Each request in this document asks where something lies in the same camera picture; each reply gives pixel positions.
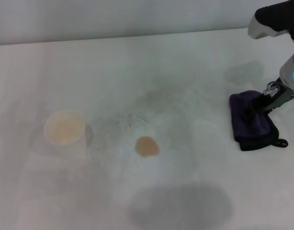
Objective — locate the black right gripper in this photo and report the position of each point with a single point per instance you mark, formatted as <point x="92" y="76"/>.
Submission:
<point x="276" y="98"/>

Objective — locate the purple rag with black edge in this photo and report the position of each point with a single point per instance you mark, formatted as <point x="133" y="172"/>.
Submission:
<point x="254" y="129"/>

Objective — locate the white paper cup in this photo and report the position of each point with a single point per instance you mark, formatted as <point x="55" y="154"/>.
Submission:
<point x="64" y="128"/>

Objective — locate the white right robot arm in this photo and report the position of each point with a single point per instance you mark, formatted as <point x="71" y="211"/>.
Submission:
<point x="269" y="16"/>

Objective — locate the brown water stain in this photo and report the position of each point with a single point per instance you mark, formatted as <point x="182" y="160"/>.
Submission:
<point x="147" y="146"/>

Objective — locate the silver right wrist connector plug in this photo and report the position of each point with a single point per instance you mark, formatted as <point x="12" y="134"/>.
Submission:
<point x="271" y="89"/>

